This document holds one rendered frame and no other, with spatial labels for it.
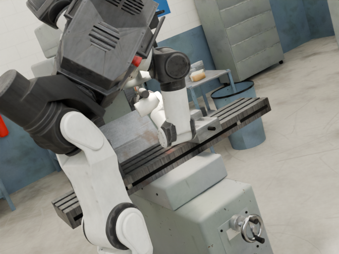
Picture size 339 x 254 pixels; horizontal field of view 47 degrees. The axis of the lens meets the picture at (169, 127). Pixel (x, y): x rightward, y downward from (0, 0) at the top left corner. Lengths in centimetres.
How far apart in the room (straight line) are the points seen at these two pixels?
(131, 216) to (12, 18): 510
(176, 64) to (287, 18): 775
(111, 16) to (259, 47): 626
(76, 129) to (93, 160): 11
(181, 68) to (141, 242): 56
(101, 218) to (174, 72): 51
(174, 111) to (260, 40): 607
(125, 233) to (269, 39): 657
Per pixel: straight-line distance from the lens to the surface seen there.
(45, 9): 131
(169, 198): 173
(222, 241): 173
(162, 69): 127
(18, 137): 598
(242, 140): 415
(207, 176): 183
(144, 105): 163
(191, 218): 168
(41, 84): 107
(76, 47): 112
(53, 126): 108
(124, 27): 115
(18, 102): 105
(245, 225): 162
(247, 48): 713
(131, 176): 177
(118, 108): 225
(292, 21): 906
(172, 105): 135
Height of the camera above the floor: 155
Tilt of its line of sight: 15 degrees down
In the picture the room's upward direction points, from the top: 20 degrees counter-clockwise
